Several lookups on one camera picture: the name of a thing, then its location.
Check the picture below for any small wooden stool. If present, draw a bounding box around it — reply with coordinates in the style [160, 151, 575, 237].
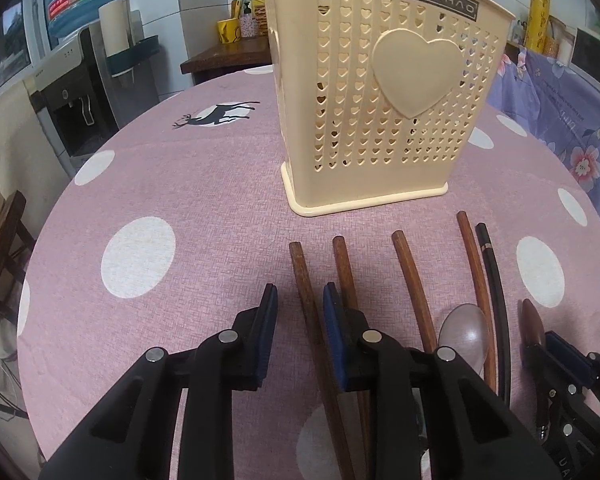
[0, 191, 36, 326]

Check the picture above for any black chopstick on table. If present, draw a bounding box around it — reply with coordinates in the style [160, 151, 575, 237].
[475, 222, 512, 406]

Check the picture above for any pink polka dot tablecloth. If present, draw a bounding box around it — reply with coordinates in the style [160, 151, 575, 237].
[18, 70, 600, 479]

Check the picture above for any grey water dispenser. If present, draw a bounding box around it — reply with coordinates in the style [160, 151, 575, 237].
[29, 22, 160, 166]

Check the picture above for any brown wooden chopstick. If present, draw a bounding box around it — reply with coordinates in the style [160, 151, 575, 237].
[456, 210, 498, 392]
[332, 235, 370, 479]
[391, 230, 438, 353]
[289, 242, 355, 479]

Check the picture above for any cream plastic utensil basket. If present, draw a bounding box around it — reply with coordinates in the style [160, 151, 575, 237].
[265, 0, 513, 217]

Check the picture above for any purple floral cloth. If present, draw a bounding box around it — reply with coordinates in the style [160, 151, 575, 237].
[488, 49, 600, 217]

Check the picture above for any yellow mug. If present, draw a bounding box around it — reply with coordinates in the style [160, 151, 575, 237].
[216, 18, 242, 44]

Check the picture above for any rolled white paper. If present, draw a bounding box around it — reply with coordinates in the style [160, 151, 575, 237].
[98, 0, 131, 58]

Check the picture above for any dark wooden cabinet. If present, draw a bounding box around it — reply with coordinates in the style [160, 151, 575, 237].
[180, 36, 272, 84]

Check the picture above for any yellow paper roll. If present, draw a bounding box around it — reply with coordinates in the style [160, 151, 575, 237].
[524, 0, 550, 53]

